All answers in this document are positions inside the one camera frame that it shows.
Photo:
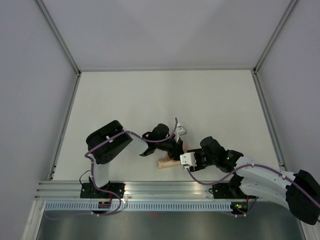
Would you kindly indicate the aluminium frame rail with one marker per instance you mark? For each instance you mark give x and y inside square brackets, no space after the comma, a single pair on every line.
[146,69]
[133,190]

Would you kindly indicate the aluminium front frame rail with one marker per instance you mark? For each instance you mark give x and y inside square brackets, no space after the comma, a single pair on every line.
[133,190]

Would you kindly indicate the back aluminium frame rail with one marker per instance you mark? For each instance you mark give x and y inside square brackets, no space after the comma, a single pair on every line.
[146,69]

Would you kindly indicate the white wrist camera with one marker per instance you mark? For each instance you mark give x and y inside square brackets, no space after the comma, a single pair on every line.
[179,132]
[188,159]

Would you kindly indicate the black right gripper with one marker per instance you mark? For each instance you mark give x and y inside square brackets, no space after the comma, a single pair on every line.
[197,151]

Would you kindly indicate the left aluminium corner post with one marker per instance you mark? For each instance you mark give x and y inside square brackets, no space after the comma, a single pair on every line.
[57,35]

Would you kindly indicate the peach cloth napkin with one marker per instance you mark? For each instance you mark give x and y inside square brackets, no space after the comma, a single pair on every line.
[164,163]

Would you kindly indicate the white slotted cable duct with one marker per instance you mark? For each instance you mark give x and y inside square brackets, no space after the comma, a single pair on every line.
[157,206]

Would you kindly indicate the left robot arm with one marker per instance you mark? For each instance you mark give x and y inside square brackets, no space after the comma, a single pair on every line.
[106,143]

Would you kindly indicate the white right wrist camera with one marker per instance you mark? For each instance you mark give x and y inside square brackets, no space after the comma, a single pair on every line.
[188,159]

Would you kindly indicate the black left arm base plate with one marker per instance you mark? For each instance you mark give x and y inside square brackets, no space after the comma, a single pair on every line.
[88,191]

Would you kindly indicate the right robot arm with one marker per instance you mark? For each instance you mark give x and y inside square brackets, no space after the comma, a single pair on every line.
[298,192]

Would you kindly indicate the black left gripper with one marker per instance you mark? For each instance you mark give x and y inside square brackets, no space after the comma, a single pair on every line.
[177,149]

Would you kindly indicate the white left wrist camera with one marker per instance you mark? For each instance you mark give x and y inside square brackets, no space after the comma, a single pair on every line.
[179,132]

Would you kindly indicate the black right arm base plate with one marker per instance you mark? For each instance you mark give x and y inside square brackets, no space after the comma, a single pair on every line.
[227,191]

